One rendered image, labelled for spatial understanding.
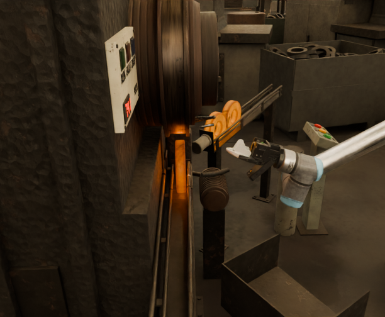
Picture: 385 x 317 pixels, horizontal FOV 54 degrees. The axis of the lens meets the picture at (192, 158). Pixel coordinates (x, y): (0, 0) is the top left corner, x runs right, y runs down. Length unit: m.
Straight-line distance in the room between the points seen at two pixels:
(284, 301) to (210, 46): 0.70
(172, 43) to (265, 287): 0.67
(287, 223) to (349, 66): 1.79
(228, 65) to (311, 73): 0.91
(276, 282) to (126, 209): 0.46
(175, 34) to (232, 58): 2.91
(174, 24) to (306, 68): 2.44
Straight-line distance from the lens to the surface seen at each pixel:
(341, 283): 2.06
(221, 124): 1.82
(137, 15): 1.07
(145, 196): 0.92
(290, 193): 1.55
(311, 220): 2.33
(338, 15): 5.04
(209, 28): 1.11
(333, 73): 3.52
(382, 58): 3.79
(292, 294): 1.07
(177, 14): 1.03
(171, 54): 0.99
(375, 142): 1.66
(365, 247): 2.33
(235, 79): 3.93
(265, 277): 1.09
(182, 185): 1.27
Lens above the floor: 1.34
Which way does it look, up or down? 25 degrees down
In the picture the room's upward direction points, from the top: 1 degrees counter-clockwise
